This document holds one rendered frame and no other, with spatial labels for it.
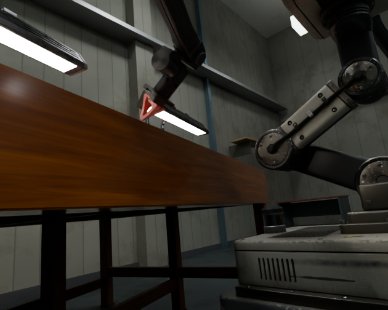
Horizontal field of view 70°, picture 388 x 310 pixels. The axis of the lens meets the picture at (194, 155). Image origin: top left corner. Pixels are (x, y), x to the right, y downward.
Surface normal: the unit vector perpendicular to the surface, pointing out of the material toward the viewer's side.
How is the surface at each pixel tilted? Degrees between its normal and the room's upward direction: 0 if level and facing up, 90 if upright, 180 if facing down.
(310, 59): 90
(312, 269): 90
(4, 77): 90
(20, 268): 90
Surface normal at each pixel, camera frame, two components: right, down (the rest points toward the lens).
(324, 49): -0.67, -0.09
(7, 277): 0.73, -0.21
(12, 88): 0.89, -0.18
